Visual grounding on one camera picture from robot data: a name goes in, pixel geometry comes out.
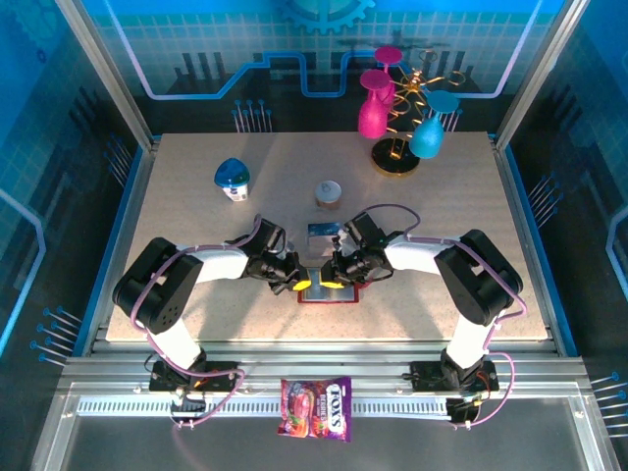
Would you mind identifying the red leather card holder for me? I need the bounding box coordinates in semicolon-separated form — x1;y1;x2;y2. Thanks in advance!
295;280;372;306

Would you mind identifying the white bottle with blue cap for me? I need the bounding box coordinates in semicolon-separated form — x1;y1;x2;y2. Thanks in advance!
213;157;251;203

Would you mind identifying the purple Fox's candy bag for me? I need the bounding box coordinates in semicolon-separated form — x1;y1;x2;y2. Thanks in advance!
277;376;353;444

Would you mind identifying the blue glitter wine glass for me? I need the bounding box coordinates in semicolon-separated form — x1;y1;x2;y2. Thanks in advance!
408;90;461;160

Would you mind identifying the pink glitter wine glass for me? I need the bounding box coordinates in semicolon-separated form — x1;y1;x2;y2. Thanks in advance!
375;45;404;107
356;69;396;139

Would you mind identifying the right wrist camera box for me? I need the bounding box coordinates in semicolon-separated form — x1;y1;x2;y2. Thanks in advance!
331;228;357;254

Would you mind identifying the aluminium front frame rail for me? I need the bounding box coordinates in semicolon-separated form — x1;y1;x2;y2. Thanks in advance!
57;338;593;396

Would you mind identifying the gold wire glass rack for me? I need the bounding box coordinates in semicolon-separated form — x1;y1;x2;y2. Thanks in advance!
370;46;467;178

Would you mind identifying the white slotted cable duct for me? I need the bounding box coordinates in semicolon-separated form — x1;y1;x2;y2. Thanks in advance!
76;394;455;419

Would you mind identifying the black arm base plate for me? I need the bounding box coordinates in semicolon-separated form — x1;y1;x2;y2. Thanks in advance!
148;361;241;393
409;360;500;393

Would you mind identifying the aluminium side rail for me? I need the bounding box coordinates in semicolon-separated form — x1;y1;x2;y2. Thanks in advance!
490;134;561;354
87;136;163;354

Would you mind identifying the black cable junction box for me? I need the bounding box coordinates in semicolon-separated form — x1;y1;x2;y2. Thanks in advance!
169;395;207;419
445;396;481;426

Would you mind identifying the aluminium frame post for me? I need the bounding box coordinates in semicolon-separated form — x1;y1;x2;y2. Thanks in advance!
53;0;161;151
493;0;593;151

